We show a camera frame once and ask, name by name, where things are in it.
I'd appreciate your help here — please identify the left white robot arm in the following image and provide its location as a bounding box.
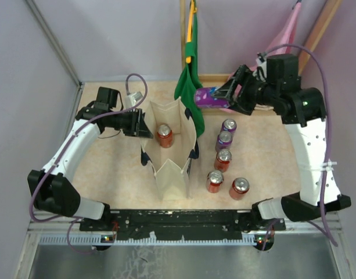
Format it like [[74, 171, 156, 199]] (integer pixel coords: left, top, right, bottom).
[[27, 87, 153, 231]]

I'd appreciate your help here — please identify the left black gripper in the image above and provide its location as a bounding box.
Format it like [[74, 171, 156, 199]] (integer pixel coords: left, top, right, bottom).
[[109, 108, 154, 138]]

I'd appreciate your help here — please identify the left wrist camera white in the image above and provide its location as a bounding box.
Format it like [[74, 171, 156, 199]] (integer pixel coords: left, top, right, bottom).
[[124, 91, 143, 109]]

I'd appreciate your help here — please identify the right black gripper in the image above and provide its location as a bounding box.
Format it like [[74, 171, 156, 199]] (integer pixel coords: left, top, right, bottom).
[[212, 65, 278, 115]]

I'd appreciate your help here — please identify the purple soda can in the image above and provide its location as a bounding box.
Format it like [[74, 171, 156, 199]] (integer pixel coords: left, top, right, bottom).
[[221, 119, 237, 135], [194, 87, 229, 109], [215, 131, 233, 152]]

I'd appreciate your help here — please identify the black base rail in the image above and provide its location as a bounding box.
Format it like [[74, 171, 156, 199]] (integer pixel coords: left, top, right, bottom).
[[80, 209, 271, 244]]

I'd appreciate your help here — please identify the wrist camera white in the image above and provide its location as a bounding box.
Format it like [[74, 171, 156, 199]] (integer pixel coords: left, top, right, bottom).
[[256, 52, 267, 81], [124, 91, 143, 109]]

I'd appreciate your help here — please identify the wooden tray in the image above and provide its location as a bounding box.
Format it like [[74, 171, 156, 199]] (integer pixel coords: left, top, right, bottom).
[[199, 74, 276, 116]]

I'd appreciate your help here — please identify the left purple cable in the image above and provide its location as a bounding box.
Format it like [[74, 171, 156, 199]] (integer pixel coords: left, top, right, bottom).
[[29, 73, 148, 256]]

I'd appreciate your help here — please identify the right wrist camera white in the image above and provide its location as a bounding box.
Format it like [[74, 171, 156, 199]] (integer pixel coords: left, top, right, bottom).
[[256, 52, 267, 81]]

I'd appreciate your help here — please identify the pink hanging cloth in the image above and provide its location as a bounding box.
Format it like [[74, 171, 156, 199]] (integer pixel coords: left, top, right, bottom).
[[222, 0, 302, 114]]

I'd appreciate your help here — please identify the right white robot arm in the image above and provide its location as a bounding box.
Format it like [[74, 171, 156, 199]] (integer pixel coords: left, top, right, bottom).
[[211, 54, 351, 230]]

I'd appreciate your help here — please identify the red soda can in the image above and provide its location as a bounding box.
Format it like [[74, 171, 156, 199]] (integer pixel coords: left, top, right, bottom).
[[206, 170, 224, 194], [229, 177, 250, 201], [157, 124, 173, 148], [214, 149, 232, 172]]

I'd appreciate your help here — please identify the cream canvas tote bag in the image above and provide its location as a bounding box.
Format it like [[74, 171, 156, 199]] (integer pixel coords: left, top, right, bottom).
[[141, 99, 199, 201]]

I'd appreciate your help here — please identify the green hanging shirt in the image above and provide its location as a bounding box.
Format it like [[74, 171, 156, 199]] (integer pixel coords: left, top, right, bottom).
[[174, 1, 205, 137]]

